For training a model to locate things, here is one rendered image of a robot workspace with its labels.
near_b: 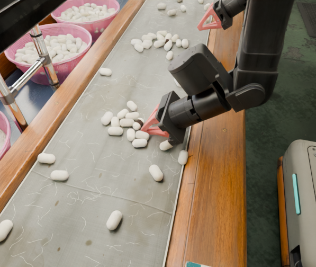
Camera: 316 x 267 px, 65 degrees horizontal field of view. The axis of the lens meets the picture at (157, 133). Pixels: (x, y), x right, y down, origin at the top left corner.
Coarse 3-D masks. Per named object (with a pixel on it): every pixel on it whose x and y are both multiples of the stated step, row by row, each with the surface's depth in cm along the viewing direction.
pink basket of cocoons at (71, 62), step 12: (48, 24) 87; (60, 24) 88; (72, 24) 87; (24, 36) 84; (84, 36) 86; (12, 48) 80; (12, 60) 72; (72, 60) 74; (24, 72) 76; (48, 84) 79
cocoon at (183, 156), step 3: (183, 150) 51; (180, 153) 51; (183, 153) 51; (186, 153) 51; (180, 156) 50; (183, 156) 50; (186, 156) 50; (180, 159) 50; (183, 159) 50; (186, 159) 50; (180, 162) 50; (183, 162) 50; (186, 162) 50
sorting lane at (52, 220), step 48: (192, 0) 110; (144, 48) 82; (96, 96) 66; (144, 96) 66; (48, 144) 54; (96, 144) 55; (48, 192) 47; (96, 192) 47; (144, 192) 47; (48, 240) 41; (96, 240) 41; (144, 240) 41
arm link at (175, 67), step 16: (192, 48) 41; (208, 48) 41; (176, 64) 40; (192, 64) 39; (208, 64) 39; (176, 80) 42; (192, 80) 40; (208, 80) 41; (224, 80) 40; (240, 96) 38; (256, 96) 37
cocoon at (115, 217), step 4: (112, 212) 42; (116, 212) 42; (120, 212) 43; (112, 216) 42; (116, 216) 42; (120, 216) 42; (108, 220) 41; (112, 220) 41; (116, 220) 41; (120, 220) 42; (108, 224) 41; (112, 224) 41; (116, 224) 41; (108, 228) 41; (112, 228) 41
